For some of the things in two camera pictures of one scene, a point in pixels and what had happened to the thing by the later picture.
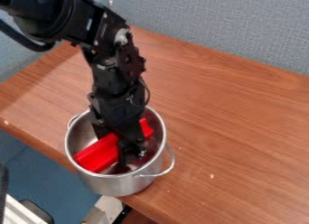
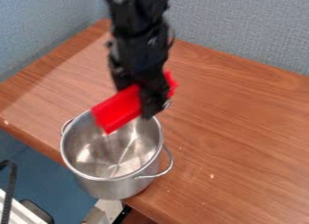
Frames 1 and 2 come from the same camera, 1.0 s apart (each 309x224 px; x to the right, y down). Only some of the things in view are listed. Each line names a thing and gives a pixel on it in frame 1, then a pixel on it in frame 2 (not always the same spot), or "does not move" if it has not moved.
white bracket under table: [105, 211] does not move
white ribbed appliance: [25, 212] does not move
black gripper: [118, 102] -> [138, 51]
